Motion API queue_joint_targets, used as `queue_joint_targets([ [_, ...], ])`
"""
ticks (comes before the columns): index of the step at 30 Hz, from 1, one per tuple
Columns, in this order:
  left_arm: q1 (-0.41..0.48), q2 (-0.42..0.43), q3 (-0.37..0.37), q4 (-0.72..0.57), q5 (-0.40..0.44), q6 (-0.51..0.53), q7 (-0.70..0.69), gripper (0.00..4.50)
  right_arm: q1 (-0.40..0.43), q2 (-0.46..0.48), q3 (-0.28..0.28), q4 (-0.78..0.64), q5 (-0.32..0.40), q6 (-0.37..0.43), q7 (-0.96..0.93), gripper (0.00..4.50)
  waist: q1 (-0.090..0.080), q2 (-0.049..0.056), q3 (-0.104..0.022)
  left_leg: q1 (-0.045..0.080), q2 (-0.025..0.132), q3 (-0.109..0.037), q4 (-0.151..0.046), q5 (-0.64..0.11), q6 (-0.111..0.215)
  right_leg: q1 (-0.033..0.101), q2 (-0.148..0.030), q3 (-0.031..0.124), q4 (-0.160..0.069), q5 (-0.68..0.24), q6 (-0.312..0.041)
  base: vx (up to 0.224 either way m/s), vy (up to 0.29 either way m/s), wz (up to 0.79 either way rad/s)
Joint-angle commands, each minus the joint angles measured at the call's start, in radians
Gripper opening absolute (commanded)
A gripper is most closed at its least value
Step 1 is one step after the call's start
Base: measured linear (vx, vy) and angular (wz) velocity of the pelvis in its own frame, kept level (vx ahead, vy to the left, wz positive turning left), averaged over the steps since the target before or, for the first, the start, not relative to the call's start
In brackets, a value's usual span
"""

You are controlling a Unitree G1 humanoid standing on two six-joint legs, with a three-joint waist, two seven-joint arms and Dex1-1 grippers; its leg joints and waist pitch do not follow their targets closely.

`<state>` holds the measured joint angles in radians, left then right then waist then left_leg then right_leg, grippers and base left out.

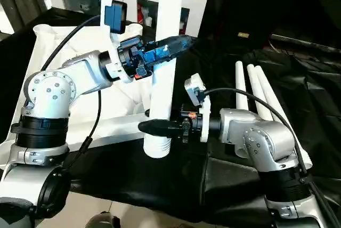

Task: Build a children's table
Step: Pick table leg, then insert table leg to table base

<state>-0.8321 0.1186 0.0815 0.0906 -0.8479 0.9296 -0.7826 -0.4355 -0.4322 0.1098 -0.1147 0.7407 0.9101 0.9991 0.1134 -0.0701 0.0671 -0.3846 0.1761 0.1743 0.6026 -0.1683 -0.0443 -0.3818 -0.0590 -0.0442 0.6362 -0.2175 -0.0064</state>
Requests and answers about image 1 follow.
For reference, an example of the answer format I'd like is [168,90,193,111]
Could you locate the white plastic table leg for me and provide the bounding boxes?
[246,64,270,117]
[254,65,314,166]
[143,0,185,159]
[234,61,251,112]

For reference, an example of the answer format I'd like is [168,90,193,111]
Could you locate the black metal rod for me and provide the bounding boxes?
[269,34,341,53]

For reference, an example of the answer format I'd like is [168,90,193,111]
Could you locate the black plastic mat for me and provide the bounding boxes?
[0,7,341,223]

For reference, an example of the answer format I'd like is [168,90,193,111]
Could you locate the white plastic table top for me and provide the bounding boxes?
[0,23,179,171]

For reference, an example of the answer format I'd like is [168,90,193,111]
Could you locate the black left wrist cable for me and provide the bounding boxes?
[40,14,107,171]

